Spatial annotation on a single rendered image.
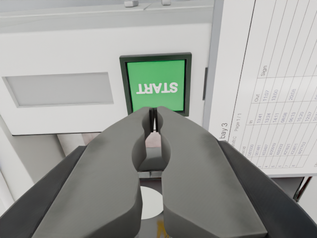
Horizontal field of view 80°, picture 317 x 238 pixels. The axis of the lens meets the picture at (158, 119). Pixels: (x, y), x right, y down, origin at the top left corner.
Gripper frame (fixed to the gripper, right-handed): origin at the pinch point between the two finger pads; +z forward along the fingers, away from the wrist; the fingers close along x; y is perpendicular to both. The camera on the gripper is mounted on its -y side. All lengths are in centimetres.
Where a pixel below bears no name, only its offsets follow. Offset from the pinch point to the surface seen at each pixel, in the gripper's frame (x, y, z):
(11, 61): -11.4, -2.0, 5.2
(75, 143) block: -11.7, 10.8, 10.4
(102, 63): -4.2, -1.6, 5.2
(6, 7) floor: -76, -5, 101
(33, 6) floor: -62, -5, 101
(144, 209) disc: -3.6, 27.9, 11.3
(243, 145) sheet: 8.7, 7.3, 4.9
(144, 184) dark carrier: -3.0, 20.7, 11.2
